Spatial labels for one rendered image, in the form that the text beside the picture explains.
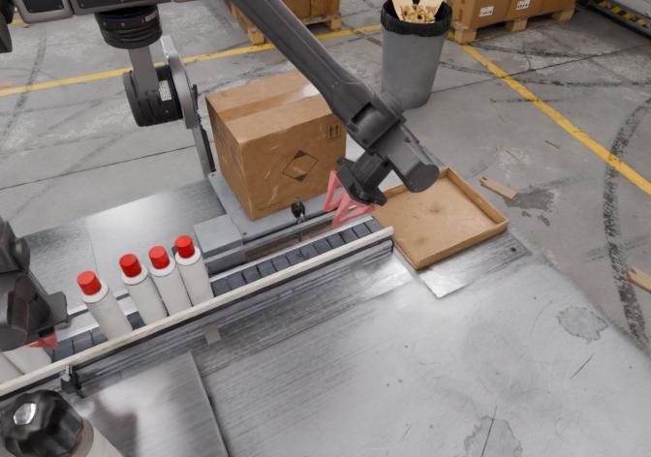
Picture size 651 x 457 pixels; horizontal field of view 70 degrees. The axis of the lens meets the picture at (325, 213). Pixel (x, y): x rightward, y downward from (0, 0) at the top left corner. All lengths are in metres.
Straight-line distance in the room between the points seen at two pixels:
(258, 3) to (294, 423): 0.76
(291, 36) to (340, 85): 0.10
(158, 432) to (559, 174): 2.57
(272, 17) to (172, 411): 0.73
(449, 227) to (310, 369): 0.56
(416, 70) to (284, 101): 1.98
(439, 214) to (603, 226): 1.58
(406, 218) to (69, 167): 2.29
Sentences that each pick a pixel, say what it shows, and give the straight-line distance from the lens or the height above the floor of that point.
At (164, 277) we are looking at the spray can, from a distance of 0.98.
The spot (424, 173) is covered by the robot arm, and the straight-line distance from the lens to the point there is 0.72.
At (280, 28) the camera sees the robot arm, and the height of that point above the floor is 1.51.
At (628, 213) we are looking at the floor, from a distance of 2.97.
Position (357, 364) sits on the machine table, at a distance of 1.06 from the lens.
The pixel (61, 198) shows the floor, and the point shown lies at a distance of 2.96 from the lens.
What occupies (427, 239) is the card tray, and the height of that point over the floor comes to 0.83.
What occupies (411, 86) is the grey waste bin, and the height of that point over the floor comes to 0.18.
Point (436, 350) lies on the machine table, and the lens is 1.10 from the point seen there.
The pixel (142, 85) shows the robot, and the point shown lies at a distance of 1.24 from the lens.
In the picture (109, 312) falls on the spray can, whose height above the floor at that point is 0.99.
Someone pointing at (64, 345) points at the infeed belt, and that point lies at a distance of 1.16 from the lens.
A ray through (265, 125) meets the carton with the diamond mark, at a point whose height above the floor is 1.12.
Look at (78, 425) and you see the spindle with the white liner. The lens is 0.79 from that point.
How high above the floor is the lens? 1.78
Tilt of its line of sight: 46 degrees down
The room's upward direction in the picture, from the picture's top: straight up
